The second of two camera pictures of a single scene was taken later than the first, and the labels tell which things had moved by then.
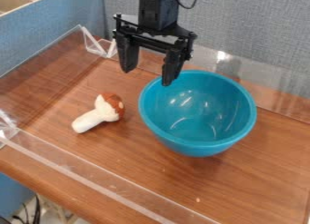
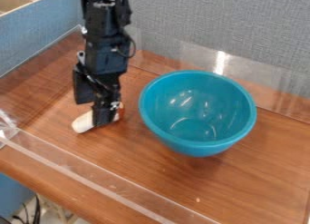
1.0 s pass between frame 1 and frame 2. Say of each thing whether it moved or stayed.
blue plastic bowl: stayed
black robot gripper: moved
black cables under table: stayed
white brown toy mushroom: stayed
